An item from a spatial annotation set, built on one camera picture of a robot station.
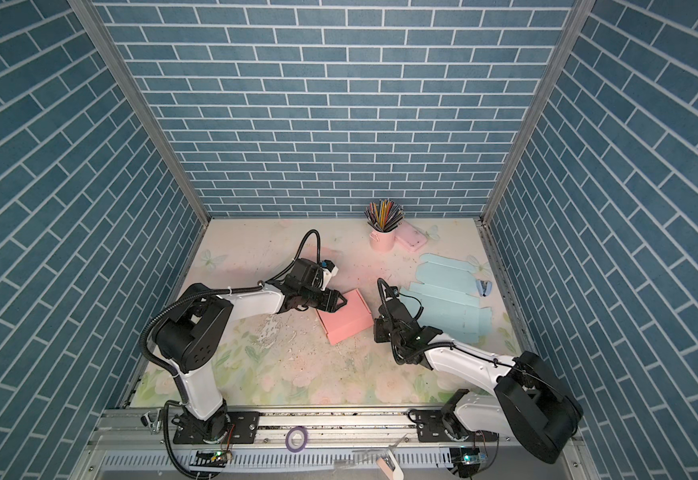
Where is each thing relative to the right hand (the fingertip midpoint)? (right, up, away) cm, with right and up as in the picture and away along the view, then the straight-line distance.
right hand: (375, 318), depth 88 cm
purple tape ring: (-18, -26, -16) cm, 35 cm away
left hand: (-11, +4, +6) cm, 13 cm away
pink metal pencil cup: (+3, +23, +18) cm, 29 cm away
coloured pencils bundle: (+4, +32, +17) cm, 37 cm away
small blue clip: (+37, +8, +11) cm, 40 cm away
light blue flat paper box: (+25, +5, +12) cm, 28 cm away
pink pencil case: (+14, +25, +24) cm, 38 cm away
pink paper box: (-8, -2, +3) cm, 9 cm away
